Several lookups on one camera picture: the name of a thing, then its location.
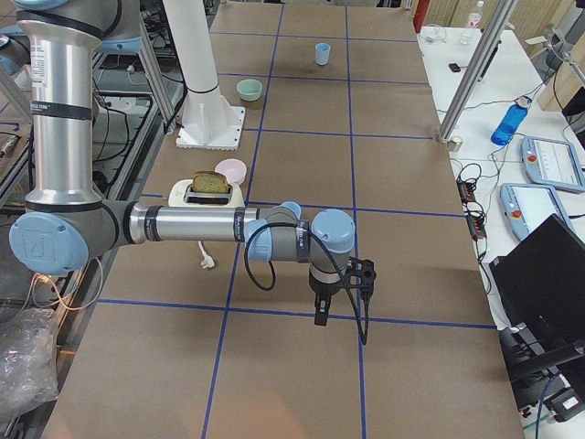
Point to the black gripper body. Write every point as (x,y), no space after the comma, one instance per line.
(324,290)

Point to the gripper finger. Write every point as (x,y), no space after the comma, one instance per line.
(324,311)
(318,312)

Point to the blue cup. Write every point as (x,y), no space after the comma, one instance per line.
(322,53)

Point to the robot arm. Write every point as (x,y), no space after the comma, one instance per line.
(68,223)

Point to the white power plug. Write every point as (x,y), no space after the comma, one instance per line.
(207,262)

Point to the pink bowl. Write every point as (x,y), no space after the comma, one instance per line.
(234,170)

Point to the bread slice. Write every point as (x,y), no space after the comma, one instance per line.
(210,182)

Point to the cream toaster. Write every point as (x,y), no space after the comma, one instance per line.
(183,195)

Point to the orange black usb hub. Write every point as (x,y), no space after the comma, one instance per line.
(473,211)

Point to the green bowl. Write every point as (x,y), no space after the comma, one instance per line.
(249,90)

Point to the near teach pendant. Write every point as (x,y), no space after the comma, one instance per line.
(527,206)

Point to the teach pendant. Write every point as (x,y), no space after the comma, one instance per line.
(552,162)
(527,206)

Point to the black laptop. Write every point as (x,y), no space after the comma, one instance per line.
(542,279)

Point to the blue water bottle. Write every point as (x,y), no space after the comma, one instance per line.
(511,121)

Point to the far teach pendant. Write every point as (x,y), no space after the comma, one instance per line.
(552,162)

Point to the crumpled plastic bag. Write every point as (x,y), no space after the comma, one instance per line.
(28,362)

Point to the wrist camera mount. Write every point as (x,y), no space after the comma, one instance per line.
(361,276)

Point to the aluminium frame post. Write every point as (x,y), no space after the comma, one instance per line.
(482,53)

